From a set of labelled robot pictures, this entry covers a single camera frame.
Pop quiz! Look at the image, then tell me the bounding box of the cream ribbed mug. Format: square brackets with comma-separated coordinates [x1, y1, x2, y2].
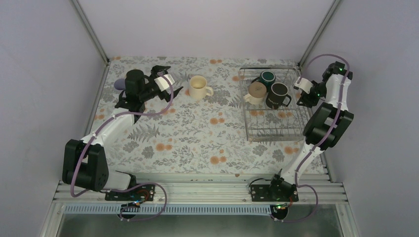
[188, 76, 214, 100]

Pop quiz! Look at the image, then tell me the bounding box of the lilac plastic cup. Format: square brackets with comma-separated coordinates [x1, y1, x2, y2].
[114, 79, 126, 91]

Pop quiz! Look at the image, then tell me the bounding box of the black mug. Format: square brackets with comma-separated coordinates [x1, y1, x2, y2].
[265, 82, 292, 110]

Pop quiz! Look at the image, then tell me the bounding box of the metal wire dish rack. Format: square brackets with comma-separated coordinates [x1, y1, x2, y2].
[238, 66, 311, 142]

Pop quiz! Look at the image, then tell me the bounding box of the beige white mug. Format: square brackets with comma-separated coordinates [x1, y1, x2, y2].
[243, 81, 267, 105]

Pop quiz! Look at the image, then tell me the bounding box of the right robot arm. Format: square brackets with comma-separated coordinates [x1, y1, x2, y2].
[267, 61, 354, 201]

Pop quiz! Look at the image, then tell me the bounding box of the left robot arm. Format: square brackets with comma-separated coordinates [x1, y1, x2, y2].
[62, 65, 181, 200]

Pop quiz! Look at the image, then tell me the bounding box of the floral table mat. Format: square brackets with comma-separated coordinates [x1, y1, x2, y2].
[92, 56, 303, 174]

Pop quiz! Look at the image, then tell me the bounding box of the dark green mug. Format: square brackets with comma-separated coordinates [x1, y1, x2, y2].
[251, 70, 276, 92]

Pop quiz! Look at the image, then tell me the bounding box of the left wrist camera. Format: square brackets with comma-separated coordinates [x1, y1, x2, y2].
[154, 74, 174, 91]

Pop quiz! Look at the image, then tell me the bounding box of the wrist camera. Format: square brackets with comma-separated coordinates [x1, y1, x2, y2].
[154, 74, 174, 91]
[293, 77, 313, 93]

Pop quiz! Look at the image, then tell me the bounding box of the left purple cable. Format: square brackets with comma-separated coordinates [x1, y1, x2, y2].
[69, 72, 174, 222]

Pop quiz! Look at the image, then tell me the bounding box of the purple cable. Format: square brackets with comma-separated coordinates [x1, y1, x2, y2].
[270, 54, 350, 224]
[69, 72, 174, 222]

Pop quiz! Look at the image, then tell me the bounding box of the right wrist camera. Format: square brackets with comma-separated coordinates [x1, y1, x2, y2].
[293, 77, 313, 93]

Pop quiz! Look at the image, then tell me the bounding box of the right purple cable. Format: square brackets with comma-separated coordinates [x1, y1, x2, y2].
[270, 54, 350, 224]

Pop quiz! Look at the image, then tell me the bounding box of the aluminium front rail frame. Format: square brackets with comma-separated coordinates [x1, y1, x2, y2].
[41, 173, 358, 237]

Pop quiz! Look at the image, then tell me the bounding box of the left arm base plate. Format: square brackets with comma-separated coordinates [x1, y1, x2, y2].
[105, 184, 155, 202]

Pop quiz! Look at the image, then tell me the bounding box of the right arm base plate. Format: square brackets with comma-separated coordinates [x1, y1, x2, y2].
[251, 185, 299, 202]

